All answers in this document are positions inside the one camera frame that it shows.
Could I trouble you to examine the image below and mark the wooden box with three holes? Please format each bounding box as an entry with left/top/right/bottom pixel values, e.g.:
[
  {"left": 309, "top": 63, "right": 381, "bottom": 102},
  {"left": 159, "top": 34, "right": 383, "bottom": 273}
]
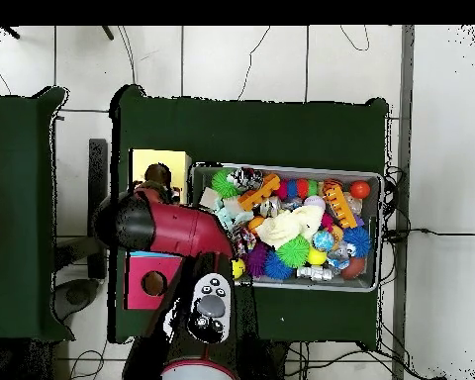
[{"left": 124, "top": 147, "right": 193, "bottom": 311}]

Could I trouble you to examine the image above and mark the shallow mesh bin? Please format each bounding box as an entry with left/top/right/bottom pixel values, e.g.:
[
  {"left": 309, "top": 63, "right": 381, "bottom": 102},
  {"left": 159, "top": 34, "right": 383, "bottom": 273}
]
[{"left": 187, "top": 161, "right": 384, "bottom": 293}]

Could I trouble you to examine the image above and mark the mint green waffle cloth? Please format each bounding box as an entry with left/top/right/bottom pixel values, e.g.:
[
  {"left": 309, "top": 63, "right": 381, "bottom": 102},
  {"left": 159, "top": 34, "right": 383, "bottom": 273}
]
[{"left": 213, "top": 195, "right": 254, "bottom": 233}]

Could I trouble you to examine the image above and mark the green fuzzy ball with eyes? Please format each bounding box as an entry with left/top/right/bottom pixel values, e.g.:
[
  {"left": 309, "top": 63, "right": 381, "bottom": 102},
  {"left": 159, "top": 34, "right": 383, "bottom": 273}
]
[{"left": 211, "top": 168, "right": 240, "bottom": 199}]

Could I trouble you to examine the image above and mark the orange toy brick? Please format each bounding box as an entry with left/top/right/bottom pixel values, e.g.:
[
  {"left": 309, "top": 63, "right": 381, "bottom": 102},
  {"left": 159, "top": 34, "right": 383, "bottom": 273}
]
[
  {"left": 237, "top": 172, "right": 281, "bottom": 212},
  {"left": 325, "top": 185, "right": 358, "bottom": 230}
]

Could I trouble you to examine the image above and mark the colourful patterned cloth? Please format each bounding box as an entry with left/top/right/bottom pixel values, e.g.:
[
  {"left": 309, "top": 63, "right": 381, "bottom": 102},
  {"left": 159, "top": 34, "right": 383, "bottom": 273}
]
[{"left": 231, "top": 227, "right": 257, "bottom": 256}]

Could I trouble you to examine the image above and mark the crushed black red can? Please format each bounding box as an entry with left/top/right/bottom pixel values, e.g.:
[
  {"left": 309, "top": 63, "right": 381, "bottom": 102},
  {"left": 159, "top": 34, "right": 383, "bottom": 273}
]
[{"left": 227, "top": 167, "right": 264, "bottom": 192}]

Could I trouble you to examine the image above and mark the cream waffle cloth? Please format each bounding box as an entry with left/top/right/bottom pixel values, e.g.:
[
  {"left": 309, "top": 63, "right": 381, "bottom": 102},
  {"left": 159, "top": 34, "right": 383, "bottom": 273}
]
[{"left": 254, "top": 204, "right": 326, "bottom": 250}]

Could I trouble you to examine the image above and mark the dark green table cloth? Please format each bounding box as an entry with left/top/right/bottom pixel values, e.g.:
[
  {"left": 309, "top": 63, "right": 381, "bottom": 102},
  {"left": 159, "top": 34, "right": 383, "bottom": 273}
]
[
  {"left": 107, "top": 84, "right": 390, "bottom": 351},
  {"left": 0, "top": 85, "right": 76, "bottom": 343}
]

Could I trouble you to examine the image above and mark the blue globe ball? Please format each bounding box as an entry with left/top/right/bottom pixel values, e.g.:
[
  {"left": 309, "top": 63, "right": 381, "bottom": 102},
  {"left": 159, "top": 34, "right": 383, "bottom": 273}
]
[{"left": 313, "top": 230, "right": 335, "bottom": 252}]

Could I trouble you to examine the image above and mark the black upright panel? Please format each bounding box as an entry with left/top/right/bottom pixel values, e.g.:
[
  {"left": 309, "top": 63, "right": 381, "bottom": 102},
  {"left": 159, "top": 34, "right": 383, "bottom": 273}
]
[{"left": 87, "top": 138, "right": 109, "bottom": 280}]

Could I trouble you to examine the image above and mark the grey round stand base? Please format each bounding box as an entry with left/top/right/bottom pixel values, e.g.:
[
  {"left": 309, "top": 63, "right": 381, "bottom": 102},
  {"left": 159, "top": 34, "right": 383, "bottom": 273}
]
[{"left": 50, "top": 277, "right": 101, "bottom": 323}]

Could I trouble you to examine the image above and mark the black power cable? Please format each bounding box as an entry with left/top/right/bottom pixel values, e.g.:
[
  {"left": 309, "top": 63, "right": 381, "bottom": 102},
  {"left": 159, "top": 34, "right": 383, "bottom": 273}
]
[{"left": 381, "top": 227, "right": 475, "bottom": 243}]

